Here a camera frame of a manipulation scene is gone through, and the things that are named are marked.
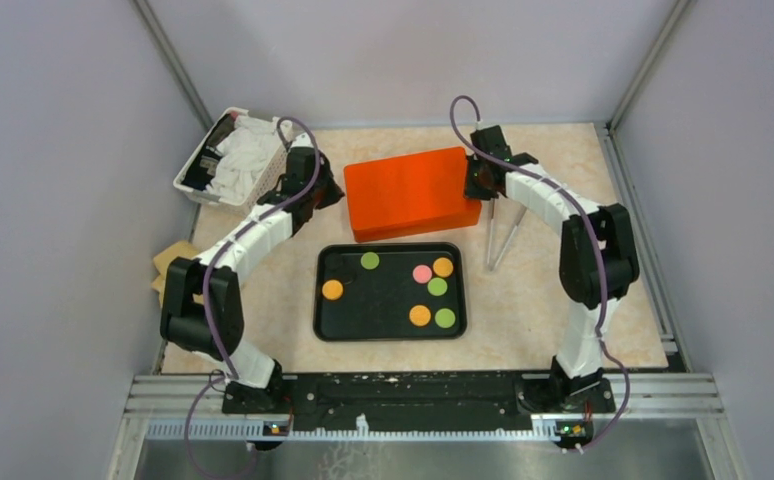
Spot orange box lid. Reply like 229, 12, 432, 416
343, 147, 481, 221

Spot metal tongs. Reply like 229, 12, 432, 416
486, 198, 529, 273

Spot orange cookie box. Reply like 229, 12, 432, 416
350, 205, 481, 243

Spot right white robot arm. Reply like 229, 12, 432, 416
464, 126, 640, 412

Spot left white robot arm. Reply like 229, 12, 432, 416
160, 132, 344, 414

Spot green cookie top left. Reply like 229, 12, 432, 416
360, 251, 380, 270

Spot green cookie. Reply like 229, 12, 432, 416
434, 308, 457, 329
360, 251, 380, 270
427, 277, 448, 297

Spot white plastic basket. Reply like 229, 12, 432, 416
172, 107, 301, 213

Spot orange cookie top right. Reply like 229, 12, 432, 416
432, 257, 455, 278

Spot orange cookie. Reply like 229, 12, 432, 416
432, 257, 455, 278
321, 279, 344, 301
408, 305, 432, 327

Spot orange cookie far left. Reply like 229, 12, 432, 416
321, 279, 344, 301

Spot black cookie tray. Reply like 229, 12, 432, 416
313, 242, 468, 342

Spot pink cookie right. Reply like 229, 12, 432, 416
412, 264, 433, 284

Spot green cookie right middle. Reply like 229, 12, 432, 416
427, 277, 448, 297

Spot green cookie bottom right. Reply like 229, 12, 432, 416
434, 308, 457, 329

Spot orange cookie bottom right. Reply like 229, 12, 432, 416
408, 305, 432, 327

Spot yellow sponge cloth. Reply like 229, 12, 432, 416
151, 240, 200, 307

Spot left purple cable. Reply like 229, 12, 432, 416
184, 117, 323, 480

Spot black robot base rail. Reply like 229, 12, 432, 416
221, 370, 618, 448

